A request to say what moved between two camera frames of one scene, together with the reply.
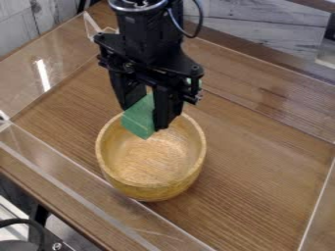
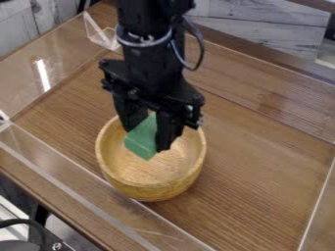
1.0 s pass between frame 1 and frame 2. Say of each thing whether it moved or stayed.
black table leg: stayed
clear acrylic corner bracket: stayed
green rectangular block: moved
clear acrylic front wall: stayed
